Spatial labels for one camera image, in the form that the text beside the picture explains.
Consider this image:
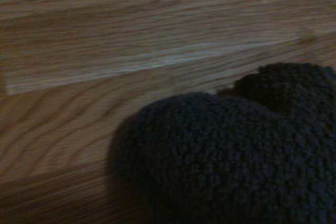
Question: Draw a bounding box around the dark grey terry cloth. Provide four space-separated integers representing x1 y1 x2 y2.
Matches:
108 62 336 224

